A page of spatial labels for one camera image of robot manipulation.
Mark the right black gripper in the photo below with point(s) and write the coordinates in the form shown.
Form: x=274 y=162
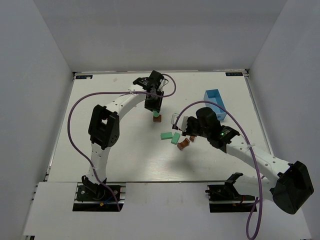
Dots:
x=189 y=126

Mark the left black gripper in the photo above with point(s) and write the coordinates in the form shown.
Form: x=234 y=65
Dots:
x=153 y=105

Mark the green small block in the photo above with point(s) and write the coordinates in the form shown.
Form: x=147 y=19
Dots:
x=155 y=114

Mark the brown cube block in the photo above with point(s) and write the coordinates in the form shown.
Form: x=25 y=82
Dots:
x=157 y=119

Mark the blue plastic box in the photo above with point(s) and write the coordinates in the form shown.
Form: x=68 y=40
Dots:
x=214 y=96

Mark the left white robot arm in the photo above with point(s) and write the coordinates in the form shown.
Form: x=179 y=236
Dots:
x=104 y=126

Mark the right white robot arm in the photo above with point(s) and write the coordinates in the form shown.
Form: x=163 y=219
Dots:
x=287 y=184

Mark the green long block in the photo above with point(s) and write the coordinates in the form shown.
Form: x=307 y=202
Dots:
x=175 y=138

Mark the brown arch block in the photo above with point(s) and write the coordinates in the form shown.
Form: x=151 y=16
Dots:
x=183 y=144

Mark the green flat block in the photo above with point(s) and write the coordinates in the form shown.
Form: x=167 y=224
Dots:
x=166 y=135

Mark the left blue corner label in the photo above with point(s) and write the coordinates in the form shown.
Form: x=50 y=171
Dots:
x=83 y=77

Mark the blue corner label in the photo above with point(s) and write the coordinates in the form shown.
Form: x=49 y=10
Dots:
x=83 y=77
x=234 y=74

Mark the right blue corner label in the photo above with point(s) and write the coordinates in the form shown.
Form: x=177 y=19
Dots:
x=234 y=74

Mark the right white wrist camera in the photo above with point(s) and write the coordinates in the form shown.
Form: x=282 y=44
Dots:
x=179 y=124

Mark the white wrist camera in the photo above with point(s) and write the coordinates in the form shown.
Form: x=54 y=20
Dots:
x=164 y=83
x=179 y=124

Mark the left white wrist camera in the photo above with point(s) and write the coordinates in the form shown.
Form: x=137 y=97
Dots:
x=164 y=83

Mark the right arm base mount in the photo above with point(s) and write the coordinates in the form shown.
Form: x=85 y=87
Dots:
x=223 y=199

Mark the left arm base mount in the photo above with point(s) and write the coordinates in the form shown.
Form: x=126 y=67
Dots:
x=87 y=201

